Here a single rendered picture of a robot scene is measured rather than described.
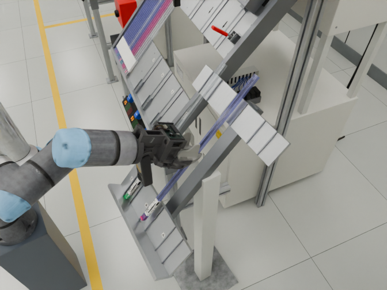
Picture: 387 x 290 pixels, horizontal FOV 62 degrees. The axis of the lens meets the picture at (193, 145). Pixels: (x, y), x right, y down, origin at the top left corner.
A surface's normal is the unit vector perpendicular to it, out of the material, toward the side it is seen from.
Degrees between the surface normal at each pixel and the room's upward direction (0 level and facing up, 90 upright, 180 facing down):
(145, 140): 90
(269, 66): 0
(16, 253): 90
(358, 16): 90
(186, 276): 0
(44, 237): 90
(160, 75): 48
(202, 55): 0
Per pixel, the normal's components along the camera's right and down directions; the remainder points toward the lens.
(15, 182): 0.25, -0.51
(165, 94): -0.69, -0.22
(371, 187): 0.00, -0.66
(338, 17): 0.39, 0.69
